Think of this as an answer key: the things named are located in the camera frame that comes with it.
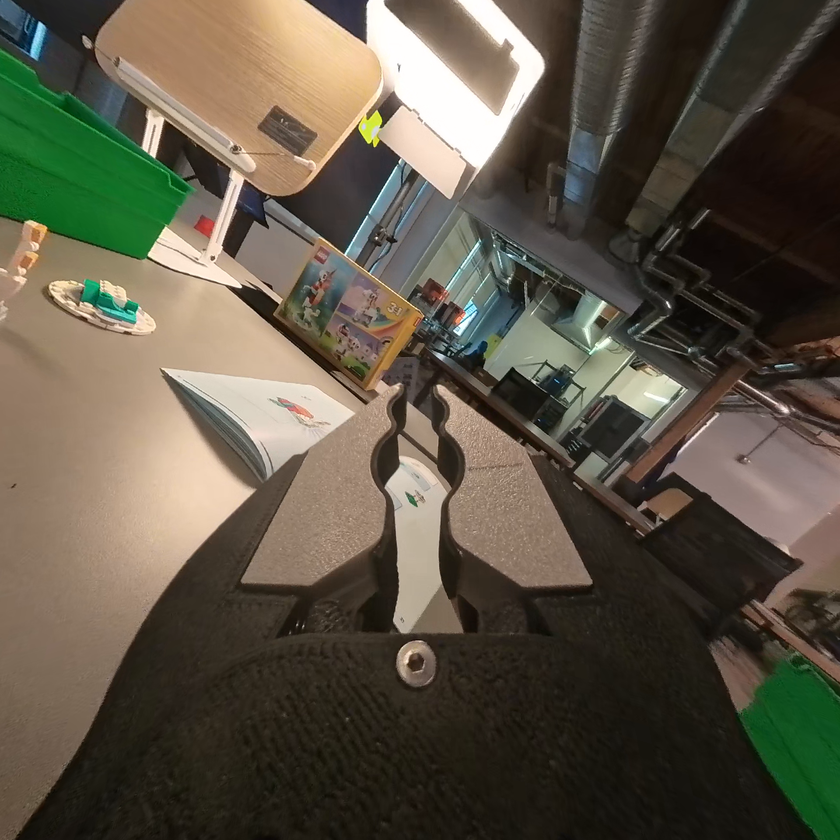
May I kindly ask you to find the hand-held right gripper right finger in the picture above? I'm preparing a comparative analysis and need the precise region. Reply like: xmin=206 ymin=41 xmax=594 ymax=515
xmin=433 ymin=386 xmax=593 ymax=631

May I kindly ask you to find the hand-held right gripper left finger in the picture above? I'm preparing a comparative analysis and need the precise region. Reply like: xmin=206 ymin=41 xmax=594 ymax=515
xmin=241 ymin=384 xmax=406 ymax=631

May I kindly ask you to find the yellow lego box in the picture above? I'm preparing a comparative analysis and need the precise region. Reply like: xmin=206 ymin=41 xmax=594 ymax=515
xmin=273 ymin=238 xmax=424 ymax=391

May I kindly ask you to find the round white teal lego build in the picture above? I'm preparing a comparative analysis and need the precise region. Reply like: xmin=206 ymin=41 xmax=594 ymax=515
xmin=47 ymin=279 xmax=157 ymax=336

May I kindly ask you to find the white orange lego figure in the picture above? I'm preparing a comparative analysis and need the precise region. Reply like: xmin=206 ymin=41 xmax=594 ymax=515
xmin=0 ymin=222 xmax=48 ymax=322

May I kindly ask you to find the long wooden table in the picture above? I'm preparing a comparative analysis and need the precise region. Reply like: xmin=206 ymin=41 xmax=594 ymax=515
xmin=420 ymin=341 xmax=657 ymax=532

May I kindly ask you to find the open instruction booklet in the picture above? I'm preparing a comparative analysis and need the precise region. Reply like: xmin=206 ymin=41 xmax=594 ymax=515
xmin=161 ymin=367 xmax=460 ymax=634

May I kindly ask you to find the black crate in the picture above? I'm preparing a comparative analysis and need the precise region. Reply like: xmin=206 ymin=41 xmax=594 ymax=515
xmin=640 ymin=472 xmax=803 ymax=644

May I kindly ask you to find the metal light stand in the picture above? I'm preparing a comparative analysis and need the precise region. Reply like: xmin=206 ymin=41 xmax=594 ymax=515
xmin=344 ymin=161 xmax=427 ymax=270

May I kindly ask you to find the green plastic bin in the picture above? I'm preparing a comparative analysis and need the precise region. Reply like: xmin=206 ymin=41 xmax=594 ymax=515
xmin=738 ymin=653 xmax=840 ymax=840
xmin=0 ymin=49 xmax=196 ymax=260

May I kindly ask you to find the white light panel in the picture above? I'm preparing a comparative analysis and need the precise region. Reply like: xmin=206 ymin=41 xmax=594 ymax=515
xmin=364 ymin=0 xmax=546 ymax=201

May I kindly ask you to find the wooden tilting book stand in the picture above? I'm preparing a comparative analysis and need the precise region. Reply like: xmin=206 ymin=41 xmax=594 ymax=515
xmin=84 ymin=0 xmax=383 ymax=290

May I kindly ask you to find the metal ventilation duct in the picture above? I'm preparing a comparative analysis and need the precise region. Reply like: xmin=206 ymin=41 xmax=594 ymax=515
xmin=564 ymin=0 xmax=664 ymax=234
xmin=626 ymin=0 xmax=840 ymax=231

